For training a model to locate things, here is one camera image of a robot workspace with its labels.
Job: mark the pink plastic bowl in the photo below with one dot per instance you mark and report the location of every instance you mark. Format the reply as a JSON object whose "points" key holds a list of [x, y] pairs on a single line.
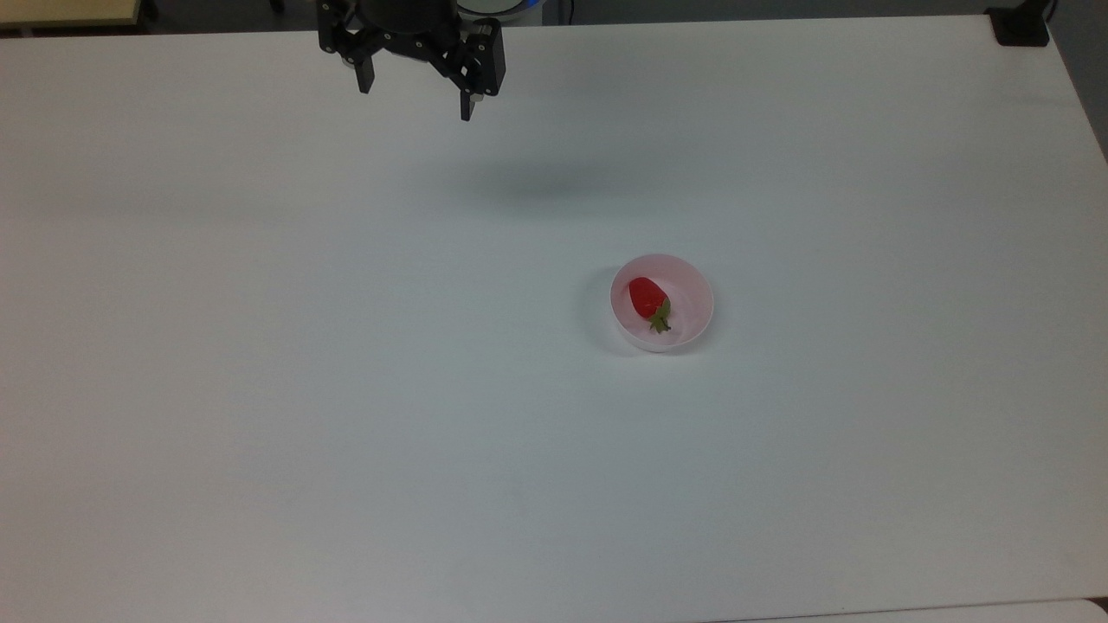
{"points": [[684, 316]]}

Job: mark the wooden side table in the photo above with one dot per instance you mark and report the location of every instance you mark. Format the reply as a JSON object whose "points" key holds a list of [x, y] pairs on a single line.
{"points": [[61, 10]]}

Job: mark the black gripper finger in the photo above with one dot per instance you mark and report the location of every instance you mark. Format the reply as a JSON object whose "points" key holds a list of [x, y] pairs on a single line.
{"points": [[481, 65], [364, 71]]}

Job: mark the red strawberry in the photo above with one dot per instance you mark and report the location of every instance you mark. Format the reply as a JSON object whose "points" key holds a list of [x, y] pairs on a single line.
{"points": [[645, 298]]}

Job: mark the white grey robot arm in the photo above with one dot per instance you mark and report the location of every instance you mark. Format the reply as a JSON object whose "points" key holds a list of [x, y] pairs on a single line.
{"points": [[500, 7]]}

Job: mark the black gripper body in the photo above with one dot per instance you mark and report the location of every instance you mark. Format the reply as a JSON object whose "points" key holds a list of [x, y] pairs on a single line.
{"points": [[402, 26]]}

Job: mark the black camera stand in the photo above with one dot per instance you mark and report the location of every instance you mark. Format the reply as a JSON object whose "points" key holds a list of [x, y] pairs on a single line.
{"points": [[1020, 26]]}

